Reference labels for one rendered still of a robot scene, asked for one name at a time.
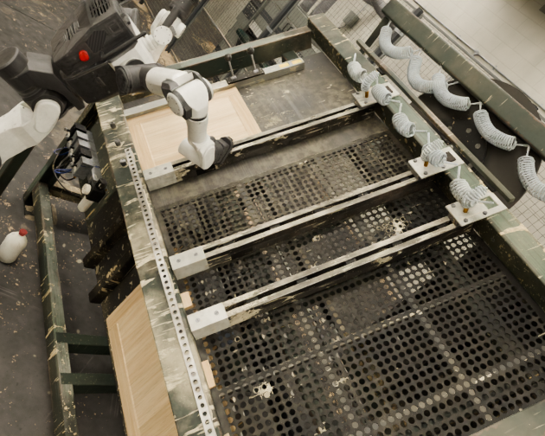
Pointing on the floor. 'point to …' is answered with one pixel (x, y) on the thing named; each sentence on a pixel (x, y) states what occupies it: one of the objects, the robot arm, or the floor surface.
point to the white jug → (12, 246)
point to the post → (7, 173)
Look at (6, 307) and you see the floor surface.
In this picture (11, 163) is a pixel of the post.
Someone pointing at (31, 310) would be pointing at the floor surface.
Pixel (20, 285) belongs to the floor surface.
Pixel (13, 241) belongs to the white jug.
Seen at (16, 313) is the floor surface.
